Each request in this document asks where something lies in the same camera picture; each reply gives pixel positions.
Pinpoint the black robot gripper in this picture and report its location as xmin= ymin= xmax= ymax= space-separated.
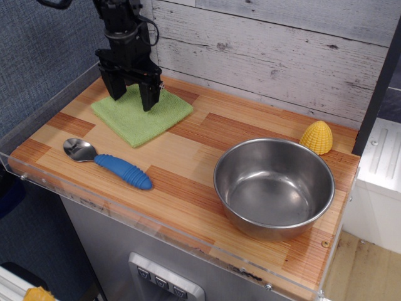
xmin=95 ymin=33 xmax=163 ymax=112

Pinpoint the green cloth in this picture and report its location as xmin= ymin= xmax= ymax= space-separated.
xmin=91 ymin=85 xmax=193 ymax=148

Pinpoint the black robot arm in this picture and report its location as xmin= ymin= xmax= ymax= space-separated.
xmin=94 ymin=1 xmax=162 ymax=112

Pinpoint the stainless steel bowl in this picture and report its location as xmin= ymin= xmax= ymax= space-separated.
xmin=214 ymin=138 xmax=335 ymax=241

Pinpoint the yellow toy corn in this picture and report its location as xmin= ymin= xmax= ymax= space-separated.
xmin=299 ymin=120 xmax=333 ymax=155

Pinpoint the silver toy kitchen cabinet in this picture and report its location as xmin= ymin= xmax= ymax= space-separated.
xmin=61 ymin=198 xmax=316 ymax=300

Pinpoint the silver button control panel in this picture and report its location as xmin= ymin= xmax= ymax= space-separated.
xmin=128 ymin=252 xmax=206 ymax=300

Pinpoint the yellow object bottom left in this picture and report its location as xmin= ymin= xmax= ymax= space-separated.
xmin=23 ymin=287 xmax=56 ymax=301

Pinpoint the blue handled metal spoon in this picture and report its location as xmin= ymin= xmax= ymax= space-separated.
xmin=63 ymin=138 xmax=153 ymax=190

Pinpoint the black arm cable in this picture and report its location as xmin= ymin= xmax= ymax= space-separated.
xmin=37 ymin=0 xmax=161 ymax=48

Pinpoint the clear acrylic guard rail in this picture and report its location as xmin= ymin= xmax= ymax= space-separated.
xmin=6 ymin=77 xmax=359 ymax=300

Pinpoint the white aluminium rail block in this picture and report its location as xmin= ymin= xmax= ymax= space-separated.
xmin=343 ymin=118 xmax=400 ymax=253

